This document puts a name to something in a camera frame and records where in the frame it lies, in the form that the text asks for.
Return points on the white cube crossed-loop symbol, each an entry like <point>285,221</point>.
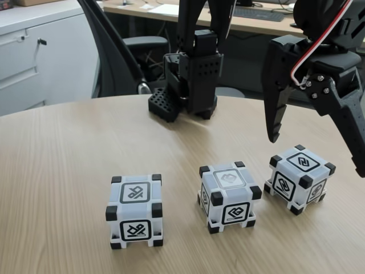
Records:
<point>134,211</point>

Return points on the white filing cabinet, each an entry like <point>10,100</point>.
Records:
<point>57,71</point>

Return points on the dark office chair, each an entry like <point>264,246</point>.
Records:
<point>114,42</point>

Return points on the white paper sheet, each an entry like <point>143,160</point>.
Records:
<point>165,9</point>

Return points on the black cabinet key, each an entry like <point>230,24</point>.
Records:
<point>42,42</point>

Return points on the white cube double-diamond symbol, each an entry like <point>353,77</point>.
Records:
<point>228,197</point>

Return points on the light wood office desk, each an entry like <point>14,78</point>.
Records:
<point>256,27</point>

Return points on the white cube zigzag symbol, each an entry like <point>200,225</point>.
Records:
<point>299,182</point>

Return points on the black desk device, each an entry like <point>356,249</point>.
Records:
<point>245,3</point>

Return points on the dark printed box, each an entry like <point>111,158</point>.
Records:
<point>5,1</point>

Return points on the black keyboard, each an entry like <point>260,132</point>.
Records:
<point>256,14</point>

